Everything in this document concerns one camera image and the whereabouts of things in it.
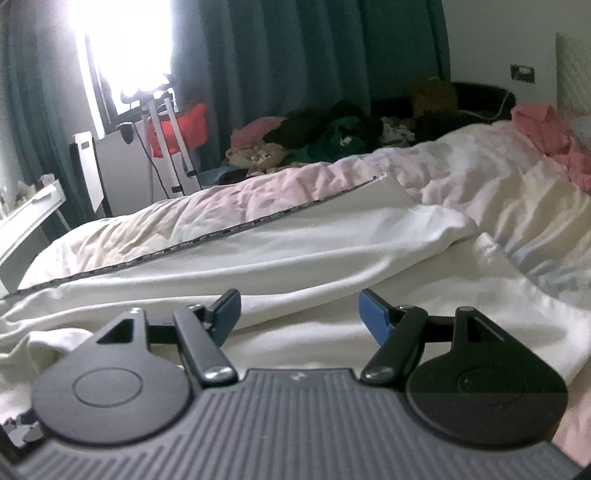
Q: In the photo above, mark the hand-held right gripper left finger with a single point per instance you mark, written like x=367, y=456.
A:
x=228, y=309

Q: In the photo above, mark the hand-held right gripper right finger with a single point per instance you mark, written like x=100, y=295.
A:
x=375, y=318

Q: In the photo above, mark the white pants with dark stripe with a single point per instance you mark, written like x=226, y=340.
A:
x=277, y=258

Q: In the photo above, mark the pile of dark clothes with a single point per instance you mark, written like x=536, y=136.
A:
x=318, y=120

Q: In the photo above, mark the beige floral cloth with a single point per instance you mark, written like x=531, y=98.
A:
x=256, y=157

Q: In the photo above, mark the pastel duvet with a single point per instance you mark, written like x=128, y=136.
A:
x=461, y=161

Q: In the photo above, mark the pink cloth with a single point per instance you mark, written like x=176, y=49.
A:
x=254, y=131

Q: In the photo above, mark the garment steamer stand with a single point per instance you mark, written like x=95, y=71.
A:
x=175, y=134

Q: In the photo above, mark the green garment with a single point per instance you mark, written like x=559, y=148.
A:
x=337, y=138

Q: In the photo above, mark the red bag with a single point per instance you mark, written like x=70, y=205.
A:
x=191, y=127

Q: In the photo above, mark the leaning flat panel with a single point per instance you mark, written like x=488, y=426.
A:
x=87, y=170

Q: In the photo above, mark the black steamer head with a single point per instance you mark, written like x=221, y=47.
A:
x=125, y=130

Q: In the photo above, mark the white dressing table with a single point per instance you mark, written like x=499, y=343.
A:
x=32, y=217

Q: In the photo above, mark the brown plush toy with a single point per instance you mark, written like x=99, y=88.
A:
x=434, y=97

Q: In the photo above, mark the dark chair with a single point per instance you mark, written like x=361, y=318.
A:
x=480, y=99

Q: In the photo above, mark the pink garment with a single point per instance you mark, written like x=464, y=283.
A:
x=551, y=131

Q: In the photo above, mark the teal curtain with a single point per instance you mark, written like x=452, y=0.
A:
x=300, y=50
x=37, y=92

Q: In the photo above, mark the window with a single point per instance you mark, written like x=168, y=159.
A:
x=129, y=46

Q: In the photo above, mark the white quilted headboard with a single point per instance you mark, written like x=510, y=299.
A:
x=575, y=69

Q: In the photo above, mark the wall socket beside headboard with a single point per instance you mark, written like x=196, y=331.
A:
x=522, y=73

